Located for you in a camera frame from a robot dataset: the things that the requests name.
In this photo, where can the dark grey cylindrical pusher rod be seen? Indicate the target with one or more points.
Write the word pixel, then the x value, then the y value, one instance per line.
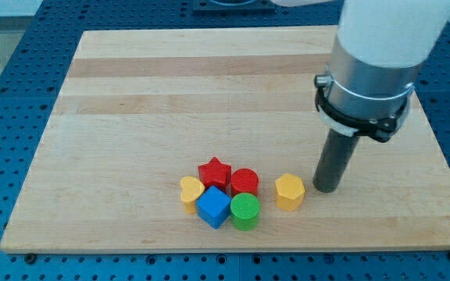
pixel 336 154

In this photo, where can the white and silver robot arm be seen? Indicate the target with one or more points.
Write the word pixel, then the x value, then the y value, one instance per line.
pixel 364 91

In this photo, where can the red star block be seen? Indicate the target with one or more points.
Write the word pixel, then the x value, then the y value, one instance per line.
pixel 215 174

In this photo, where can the yellow hexagon block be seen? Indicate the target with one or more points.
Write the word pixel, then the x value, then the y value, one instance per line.
pixel 289 192

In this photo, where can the red cylinder block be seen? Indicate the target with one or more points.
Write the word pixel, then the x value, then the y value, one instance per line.
pixel 244 181

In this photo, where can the green cylinder block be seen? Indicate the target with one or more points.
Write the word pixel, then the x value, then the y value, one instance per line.
pixel 244 211

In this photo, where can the blue cube block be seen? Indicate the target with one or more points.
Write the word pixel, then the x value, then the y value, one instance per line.
pixel 214 207

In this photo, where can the yellow heart block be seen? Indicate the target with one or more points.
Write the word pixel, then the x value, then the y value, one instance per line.
pixel 191 190

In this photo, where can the wooden board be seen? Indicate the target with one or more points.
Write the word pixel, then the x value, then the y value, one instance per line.
pixel 140 109

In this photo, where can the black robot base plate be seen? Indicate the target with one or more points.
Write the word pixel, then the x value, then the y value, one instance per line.
pixel 232 6

